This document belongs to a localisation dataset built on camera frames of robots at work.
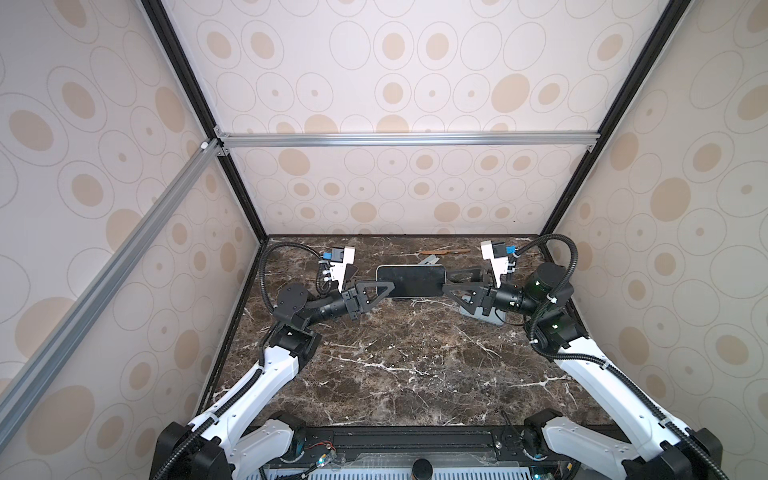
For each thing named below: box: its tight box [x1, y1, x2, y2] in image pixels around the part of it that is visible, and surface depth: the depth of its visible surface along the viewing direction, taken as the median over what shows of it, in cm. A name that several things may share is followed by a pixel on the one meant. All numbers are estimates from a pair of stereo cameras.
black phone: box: [376, 264, 447, 298], surface depth 62 cm
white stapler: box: [418, 254, 440, 265], surface depth 111 cm
